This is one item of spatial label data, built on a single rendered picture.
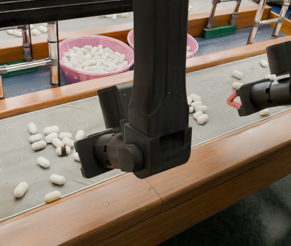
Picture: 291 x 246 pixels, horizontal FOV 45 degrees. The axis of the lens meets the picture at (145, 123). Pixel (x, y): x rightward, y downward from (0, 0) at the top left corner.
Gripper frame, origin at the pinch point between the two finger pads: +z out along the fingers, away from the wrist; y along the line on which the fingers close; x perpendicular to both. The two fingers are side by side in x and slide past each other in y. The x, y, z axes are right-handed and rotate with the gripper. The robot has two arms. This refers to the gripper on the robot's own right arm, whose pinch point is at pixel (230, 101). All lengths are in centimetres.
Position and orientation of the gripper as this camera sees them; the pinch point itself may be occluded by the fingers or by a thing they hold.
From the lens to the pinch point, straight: 89.2
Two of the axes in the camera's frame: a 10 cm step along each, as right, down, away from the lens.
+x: 2.7, 9.6, 0.8
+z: -4.9, 0.7, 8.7
